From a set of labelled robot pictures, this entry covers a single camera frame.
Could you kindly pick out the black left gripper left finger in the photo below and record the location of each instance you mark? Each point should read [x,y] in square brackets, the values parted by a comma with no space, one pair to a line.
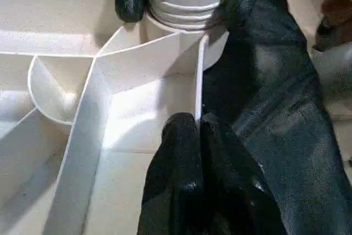
[173,180]

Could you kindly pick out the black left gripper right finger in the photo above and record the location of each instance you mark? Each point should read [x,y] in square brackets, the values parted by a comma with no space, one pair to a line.
[231,185]

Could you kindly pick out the white plastic table top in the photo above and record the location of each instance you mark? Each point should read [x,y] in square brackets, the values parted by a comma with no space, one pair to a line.
[55,31]

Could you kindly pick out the black work mat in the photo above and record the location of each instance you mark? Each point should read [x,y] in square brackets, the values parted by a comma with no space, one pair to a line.
[286,108]

